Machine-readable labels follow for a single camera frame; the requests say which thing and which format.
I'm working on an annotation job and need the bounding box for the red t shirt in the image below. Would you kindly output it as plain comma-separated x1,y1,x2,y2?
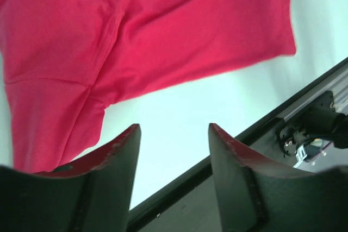
1,0,296,173

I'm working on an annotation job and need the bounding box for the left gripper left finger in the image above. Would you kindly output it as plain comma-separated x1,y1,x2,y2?
1,124,141,231

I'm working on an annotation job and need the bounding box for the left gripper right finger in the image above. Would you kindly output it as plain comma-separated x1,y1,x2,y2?
208,123,347,231

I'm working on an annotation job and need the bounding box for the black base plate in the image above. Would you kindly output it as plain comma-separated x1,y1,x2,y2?
127,61,347,231

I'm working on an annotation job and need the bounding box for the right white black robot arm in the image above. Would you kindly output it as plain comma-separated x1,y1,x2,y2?
276,91,347,167

